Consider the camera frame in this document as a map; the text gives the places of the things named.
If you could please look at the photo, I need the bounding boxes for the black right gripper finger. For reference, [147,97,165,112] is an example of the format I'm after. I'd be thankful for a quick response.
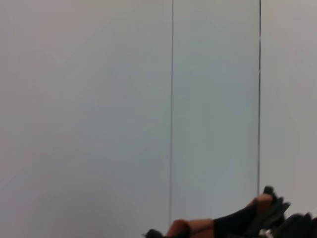
[282,212,317,238]
[263,185,292,225]

